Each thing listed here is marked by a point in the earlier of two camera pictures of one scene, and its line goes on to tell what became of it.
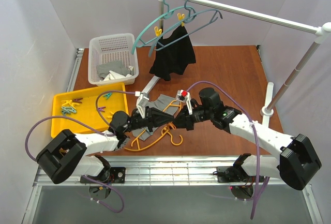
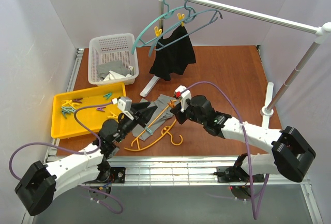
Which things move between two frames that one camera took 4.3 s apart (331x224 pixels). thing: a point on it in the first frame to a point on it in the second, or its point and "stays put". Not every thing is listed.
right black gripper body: [190, 115] stays put
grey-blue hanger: [192, 21] stays put
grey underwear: [163, 103] stays put
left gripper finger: [159, 117] to [138, 106]
